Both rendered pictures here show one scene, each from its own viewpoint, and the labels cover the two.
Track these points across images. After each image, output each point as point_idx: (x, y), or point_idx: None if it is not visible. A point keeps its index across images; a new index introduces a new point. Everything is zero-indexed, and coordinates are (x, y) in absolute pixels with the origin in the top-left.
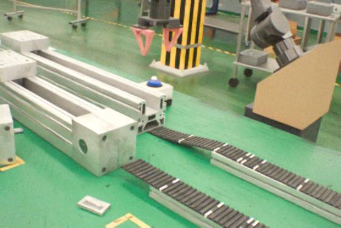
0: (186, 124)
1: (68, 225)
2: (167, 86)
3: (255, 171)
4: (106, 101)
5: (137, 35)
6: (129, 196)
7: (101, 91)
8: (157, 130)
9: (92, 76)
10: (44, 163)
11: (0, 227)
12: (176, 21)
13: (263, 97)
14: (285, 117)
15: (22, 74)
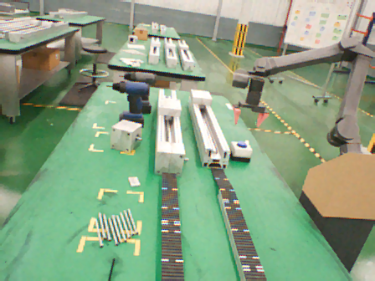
0: (240, 175)
1: (114, 183)
2: (249, 149)
3: (225, 209)
4: (201, 143)
5: (234, 110)
6: (154, 187)
7: (201, 136)
8: (215, 170)
9: (213, 128)
10: (141, 158)
11: (91, 171)
12: (261, 108)
13: (309, 181)
14: (315, 201)
15: (171, 114)
